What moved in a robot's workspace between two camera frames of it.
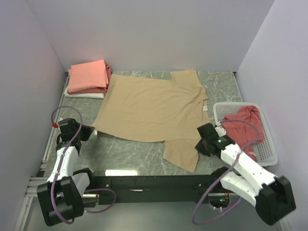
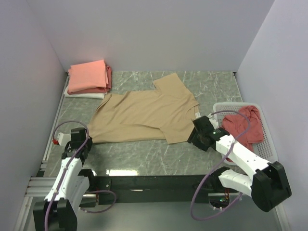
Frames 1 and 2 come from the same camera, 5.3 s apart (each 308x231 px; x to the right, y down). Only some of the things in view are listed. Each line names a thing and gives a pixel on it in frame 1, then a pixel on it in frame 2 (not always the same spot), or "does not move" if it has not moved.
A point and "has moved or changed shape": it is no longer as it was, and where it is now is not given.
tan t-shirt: [143, 109] has moved or changed shape
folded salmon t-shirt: [87, 75] does not move
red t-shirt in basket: [241, 134] does not move
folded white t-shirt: [89, 96] does not move
